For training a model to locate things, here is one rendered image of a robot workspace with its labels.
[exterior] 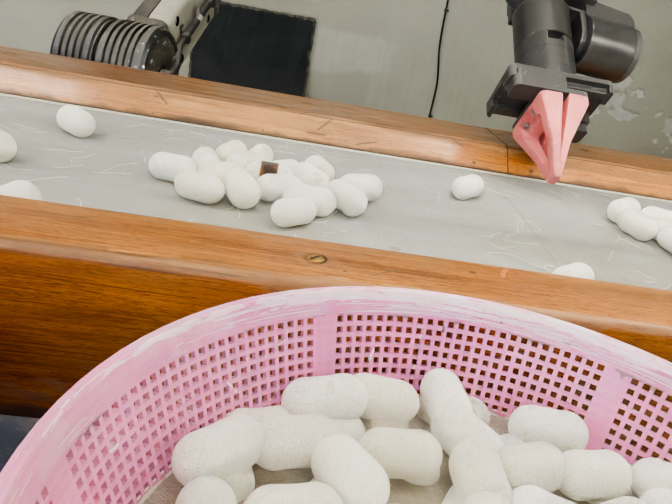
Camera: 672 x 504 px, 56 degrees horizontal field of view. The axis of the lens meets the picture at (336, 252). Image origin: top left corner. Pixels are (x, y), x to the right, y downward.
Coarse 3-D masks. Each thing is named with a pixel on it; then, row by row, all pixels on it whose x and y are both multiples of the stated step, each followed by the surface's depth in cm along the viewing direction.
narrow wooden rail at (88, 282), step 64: (0, 256) 27; (64, 256) 27; (128, 256) 28; (192, 256) 29; (256, 256) 30; (320, 256) 31; (384, 256) 32; (0, 320) 28; (64, 320) 28; (128, 320) 29; (576, 320) 30; (640, 320) 31; (0, 384) 30; (64, 384) 30
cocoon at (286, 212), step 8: (280, 200) 40; (288, 200) 40; (296, 200) 40; (304, 200) 41; (312, 200) 41; (272, 208) 40; (280, 208) 39; (288, 208) 39; (296, 208) 40; (304, 208) 40; (312, 208) 41; (272, 216) 40; (280, 216) 39; (288, 216) 39; (296, 216) 40; (304, 216) 40; (312, 216) 41; (280, 224) 40; (288, 224) 40; (296, 224) 40
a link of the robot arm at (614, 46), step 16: (576, 0) 66; (592, 0) 65; (512, 16) 69; (592, 16) 65; (608, 16) 66; (624, 16) 67; (592, 32) 64; (608, 32) 64; (624, 32) 65; (640, 32) 65; (592, 48) 64; (608, 48) 64; (624, 48) 64; (640, 48) 65; (576, 64) 66; (592, 64) 65; (608, 64) 65; (624, 64) 65
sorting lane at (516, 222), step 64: (0, 128) 49; (128, 128) 56; (192, 128) 59; (64, 192) 39; (128, 192) 41; (384, 192) 51; (448, 192) 55; (512, 192) 58; (576, 192) 63; (448, 256) 41; (512, 256) 43; (576, 256) 45; (640, 256) 48
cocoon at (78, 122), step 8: (64, 112) 50; (72, 112) 50; (80, 112) 50; (64, 120) 50; (72, 120) 49; (80, 120) 49; (88, 120) 50; (64, 128) 50; (72, 128) 49; (80, 128) 49; (88, 128) 50; (80, 136) 50
